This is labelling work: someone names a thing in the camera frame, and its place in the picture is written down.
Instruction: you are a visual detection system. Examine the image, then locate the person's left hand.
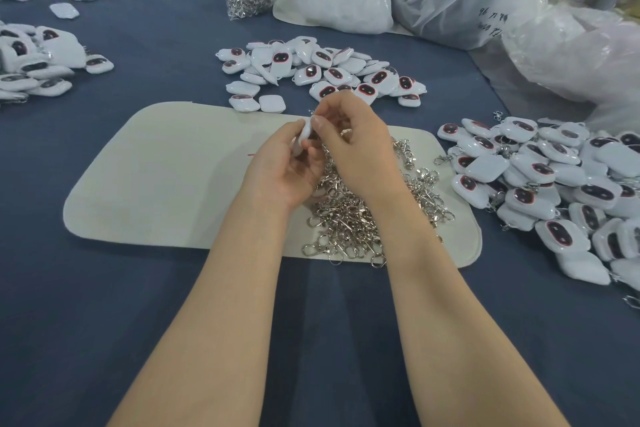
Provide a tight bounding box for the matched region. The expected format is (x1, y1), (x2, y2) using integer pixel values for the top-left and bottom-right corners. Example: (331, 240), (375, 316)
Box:
(243, 119), (326, 213)

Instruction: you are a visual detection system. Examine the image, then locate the person's right hand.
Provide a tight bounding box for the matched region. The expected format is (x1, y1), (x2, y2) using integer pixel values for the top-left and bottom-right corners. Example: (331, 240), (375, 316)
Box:
(311, 89), (406, 211)

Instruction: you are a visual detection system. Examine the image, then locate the white charm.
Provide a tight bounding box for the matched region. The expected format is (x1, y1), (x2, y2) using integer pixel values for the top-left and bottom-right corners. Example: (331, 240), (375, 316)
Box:
(295, 117), (314, 149)

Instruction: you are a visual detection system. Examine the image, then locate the pile of metal clasps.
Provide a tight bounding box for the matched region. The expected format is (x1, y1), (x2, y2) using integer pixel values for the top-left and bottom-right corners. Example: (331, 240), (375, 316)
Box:
(302, 136), (455, 269)

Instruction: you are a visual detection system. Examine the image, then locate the pile of finished fobs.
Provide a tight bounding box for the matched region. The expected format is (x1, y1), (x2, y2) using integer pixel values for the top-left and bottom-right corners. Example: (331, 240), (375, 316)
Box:
(434, 113), (640, 311)

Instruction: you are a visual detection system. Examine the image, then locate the person's right forearm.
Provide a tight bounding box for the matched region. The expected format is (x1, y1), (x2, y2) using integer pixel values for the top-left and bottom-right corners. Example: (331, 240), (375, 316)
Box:
(376, 195), (569, 427)

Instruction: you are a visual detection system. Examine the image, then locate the person's left forearm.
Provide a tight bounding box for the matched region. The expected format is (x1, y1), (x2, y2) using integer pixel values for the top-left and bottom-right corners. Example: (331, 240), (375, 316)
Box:
(108, 199), (299, 427)

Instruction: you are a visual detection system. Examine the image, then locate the cream felt work mat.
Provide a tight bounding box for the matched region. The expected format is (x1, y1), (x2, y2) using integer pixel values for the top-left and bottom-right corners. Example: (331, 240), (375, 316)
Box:
(63, 101), (483, 269)

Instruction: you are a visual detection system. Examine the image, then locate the crumpled clear plastic bag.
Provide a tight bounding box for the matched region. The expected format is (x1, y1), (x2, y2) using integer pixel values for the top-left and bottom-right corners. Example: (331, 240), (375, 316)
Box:
(503, 3), (640, 137)

